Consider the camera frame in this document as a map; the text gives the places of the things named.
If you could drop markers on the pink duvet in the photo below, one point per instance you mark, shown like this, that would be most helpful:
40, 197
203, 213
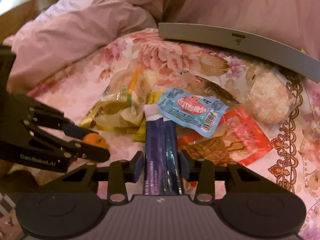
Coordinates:
72, 29

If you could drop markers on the clear brown snack wrapper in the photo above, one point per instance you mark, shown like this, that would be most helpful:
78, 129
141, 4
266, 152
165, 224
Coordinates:
200, 86

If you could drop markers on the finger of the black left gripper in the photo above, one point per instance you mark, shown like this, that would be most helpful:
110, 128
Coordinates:
87, 151
75, 131

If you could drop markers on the packaged bread loaf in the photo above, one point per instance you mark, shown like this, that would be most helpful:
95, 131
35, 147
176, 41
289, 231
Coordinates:
132, 85

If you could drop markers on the small orange mandarin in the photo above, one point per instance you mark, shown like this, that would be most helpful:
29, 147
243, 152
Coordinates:
95, 139

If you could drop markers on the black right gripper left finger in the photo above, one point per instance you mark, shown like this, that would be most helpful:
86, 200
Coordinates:
120, 173

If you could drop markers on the floral pink bedsheet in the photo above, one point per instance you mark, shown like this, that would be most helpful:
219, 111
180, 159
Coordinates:
293, 162

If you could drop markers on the red snack packet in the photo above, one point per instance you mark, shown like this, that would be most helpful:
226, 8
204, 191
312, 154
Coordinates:
237, 138

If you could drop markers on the round rice cracker pack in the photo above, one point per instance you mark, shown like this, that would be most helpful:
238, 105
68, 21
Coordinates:
269, 101

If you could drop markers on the dark blue stick sachets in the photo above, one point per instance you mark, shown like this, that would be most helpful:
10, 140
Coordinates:
162, 176

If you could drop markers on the yellow brown snack packet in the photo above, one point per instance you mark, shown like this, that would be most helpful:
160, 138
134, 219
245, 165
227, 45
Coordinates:
115, 111

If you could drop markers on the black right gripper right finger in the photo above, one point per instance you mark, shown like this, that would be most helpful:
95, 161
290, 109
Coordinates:
201, 171

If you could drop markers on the grey storage tray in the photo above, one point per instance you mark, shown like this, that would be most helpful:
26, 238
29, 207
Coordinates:
244, 42

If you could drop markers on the light blue snack packet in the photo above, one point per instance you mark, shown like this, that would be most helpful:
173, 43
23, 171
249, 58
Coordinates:
196, 112

